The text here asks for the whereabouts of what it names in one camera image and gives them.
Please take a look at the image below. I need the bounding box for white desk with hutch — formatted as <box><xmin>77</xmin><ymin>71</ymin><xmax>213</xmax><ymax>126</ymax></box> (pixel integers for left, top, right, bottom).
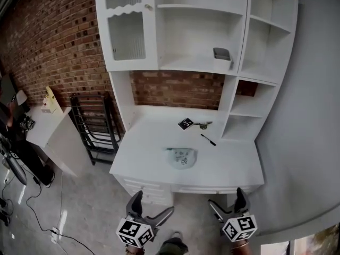
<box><xmin>95</xmin><ymin>0</ymin><xmax>300</xmax><ymax>207</ymax></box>

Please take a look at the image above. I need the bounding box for white and grey pen holder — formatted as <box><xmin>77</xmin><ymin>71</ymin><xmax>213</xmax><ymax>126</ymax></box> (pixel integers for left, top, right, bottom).
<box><xmin>212</xmin><ymin>47</ymin><xmax>234</xmax><ymax>72</ymax></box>

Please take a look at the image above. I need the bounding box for yellow cardboard box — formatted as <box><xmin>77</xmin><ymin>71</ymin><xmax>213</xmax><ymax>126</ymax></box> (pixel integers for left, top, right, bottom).
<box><xmin>41</xmin><ymin>86</ymin><xmax>64</xmax><ymax>115</ymax></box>

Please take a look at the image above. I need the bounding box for white table lamp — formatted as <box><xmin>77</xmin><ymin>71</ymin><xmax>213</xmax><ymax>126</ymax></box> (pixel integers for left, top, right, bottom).
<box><xmin>15</xmin><ymin>90</ymin><xmax>29</xmax><ymax>114</ymax></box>

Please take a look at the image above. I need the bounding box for person's right forearm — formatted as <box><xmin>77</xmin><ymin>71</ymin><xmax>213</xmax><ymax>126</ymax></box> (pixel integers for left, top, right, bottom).
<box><xmin>229</xmin><ymin>239</ymin><xmax>249</xmax><ymax>255</ymax></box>

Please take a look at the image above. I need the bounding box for black metal folding rack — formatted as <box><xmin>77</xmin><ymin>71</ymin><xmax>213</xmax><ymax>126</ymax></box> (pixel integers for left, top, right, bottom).
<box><xmin>70</xmin><ymin>92</ymin><xmax>120</xmax><ymax>166</ymax></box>

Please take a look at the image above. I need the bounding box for grey oval board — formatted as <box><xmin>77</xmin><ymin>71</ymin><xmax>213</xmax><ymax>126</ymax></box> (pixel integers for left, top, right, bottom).
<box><xmin>4</xmin><ymin>152</ymin><xmax>28</xmax><ymax>186</ymax></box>

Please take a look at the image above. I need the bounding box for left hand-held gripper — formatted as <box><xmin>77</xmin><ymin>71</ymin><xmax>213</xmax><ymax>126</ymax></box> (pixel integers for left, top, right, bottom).
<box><xmin>116</xmin><ymin>190</ymin><xmax>175</xmax><ymax>248</ymax></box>

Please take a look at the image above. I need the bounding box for white power strip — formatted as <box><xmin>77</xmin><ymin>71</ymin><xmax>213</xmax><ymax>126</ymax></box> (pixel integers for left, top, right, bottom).
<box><xmin>50</xmin><ymin>226</ymin><xmax>61</xmax><ymax>243</ymax></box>

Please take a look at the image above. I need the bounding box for black floor cable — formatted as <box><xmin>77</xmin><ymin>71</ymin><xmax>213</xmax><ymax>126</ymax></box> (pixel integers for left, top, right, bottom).
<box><xmin>1</xmin><ymin>166</ymin><xmax>107</xmax><ymax>255</ymax></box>

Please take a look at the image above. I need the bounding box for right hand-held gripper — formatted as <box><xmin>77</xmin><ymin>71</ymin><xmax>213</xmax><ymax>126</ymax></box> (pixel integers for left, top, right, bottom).
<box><xmin>208</xmin><ymin>187</ymin><xmax>258</xmax><ymax>243</ymax></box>

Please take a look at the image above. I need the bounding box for person's left forearm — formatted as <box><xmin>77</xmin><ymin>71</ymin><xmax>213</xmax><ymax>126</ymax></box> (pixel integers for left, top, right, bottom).
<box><xmin>124</xmin><ymin>244</ymin><xmax>146</xmax><ymax>255</ymax></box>

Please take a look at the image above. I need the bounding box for black and white patterned device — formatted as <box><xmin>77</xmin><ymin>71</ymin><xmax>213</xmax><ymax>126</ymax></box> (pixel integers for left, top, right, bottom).
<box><xmin>22</xmin><ymin>117</ymin><xmax>36</xmax><ymax>131</ymax></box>

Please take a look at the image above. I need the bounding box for metal key bunch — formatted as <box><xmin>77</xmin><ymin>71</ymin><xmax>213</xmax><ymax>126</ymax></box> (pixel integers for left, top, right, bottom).
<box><xmin>192</xmin><ymin>121</ymin><xmax>213</xmax><ymax>130</ymax></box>

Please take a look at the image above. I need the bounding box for black pen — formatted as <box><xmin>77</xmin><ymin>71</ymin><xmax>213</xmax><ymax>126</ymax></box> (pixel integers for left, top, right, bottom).
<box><xmin>200</xmin><ymin>133</ymin><xmax>217</xmax><ymax>146</ymax></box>

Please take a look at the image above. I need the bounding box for small white table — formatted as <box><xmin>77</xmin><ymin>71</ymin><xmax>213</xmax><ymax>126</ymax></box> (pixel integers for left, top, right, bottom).
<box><xmin>25</xmin><ymin>105</ymin><xmax>90</xmax><ymax>177</ymax></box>

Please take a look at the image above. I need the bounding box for black monitor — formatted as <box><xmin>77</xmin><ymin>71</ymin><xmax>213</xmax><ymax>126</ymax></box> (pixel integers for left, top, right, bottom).
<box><xmin>0</xmin><ymin>73</ymin><xmax>19</xmax><ymax>108</ymax></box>

